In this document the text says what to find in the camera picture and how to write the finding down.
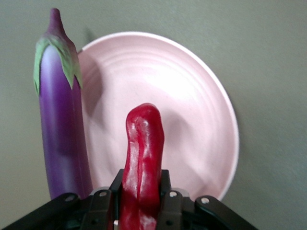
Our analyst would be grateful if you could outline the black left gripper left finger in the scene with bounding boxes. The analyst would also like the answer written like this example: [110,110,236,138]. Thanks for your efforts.
[0,168,124,230]

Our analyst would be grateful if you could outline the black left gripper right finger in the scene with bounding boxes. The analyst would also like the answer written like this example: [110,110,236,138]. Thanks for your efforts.
[157,169,260,230]

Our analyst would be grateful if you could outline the red chili pepper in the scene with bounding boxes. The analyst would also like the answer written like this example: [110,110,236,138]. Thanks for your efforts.
[118,103,166,230]

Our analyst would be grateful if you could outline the long purple eggplant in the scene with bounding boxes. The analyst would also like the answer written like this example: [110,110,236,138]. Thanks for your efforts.
[33,7,94,201]

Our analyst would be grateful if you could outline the pale pink round plate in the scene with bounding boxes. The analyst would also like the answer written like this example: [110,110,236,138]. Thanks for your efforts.
[76,31,240,202]

